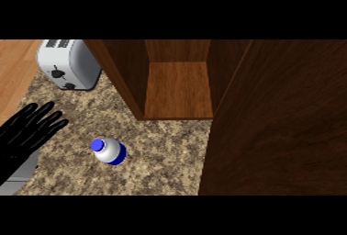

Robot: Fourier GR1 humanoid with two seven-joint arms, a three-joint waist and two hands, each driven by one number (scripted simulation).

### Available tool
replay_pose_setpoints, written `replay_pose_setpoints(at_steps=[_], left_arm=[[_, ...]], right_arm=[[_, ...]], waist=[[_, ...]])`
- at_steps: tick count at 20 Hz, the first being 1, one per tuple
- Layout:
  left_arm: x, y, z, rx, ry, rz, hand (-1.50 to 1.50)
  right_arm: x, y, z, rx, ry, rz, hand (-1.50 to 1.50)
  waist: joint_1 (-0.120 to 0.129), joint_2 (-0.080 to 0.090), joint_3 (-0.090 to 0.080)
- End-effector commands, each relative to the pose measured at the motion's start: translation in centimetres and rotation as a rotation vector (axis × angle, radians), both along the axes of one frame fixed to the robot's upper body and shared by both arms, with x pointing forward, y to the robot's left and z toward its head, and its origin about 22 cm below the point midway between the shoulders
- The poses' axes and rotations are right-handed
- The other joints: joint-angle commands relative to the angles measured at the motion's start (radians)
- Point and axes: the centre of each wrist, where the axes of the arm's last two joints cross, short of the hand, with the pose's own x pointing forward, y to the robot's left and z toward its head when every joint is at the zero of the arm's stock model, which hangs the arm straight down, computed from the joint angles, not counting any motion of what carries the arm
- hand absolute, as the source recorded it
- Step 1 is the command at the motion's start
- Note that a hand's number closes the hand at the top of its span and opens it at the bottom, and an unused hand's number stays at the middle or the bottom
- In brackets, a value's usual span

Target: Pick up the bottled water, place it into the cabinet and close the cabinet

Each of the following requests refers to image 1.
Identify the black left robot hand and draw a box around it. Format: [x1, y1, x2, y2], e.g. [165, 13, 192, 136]
[0, 101, 70, 186]

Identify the brown wooden cabinet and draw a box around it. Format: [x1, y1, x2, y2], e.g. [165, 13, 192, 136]
[82, 39, 252, 121]

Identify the dark brown cabinet door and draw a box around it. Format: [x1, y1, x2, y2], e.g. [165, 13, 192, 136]
[197, 39, 347, 196]

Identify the white bottle with blue cap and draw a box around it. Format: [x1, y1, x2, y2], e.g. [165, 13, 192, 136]
[90, 137, 128, 166]

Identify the white toaster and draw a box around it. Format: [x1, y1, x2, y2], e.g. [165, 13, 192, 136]
[35, 39, 103, 91]

